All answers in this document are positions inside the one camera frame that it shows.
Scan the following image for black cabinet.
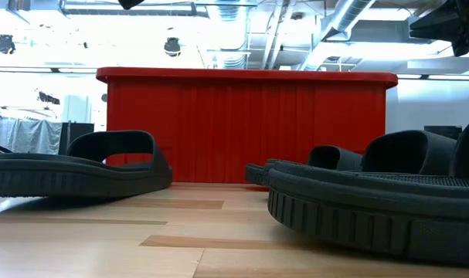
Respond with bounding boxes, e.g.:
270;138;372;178
57;122;96;156

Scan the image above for black monitor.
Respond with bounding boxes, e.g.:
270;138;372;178
423;124;464;141

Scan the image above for white cabinet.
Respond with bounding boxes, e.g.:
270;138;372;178
61;93;93;124

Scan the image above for red plastic bin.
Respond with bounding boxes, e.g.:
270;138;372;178
96;66;399;192

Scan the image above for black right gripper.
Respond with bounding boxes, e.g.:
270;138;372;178
409;0;469;58

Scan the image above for silver ribbed ventilation duct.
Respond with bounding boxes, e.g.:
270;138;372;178
213;0;251;70

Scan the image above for grey cloth cover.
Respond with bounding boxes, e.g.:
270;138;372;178
0;117;63;156

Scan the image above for black ceiling lamp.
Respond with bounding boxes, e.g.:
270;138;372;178
163;36;182;58
0;33;17;56

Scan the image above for silver smooth ventilation duct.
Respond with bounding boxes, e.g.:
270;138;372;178
298;0;377;72

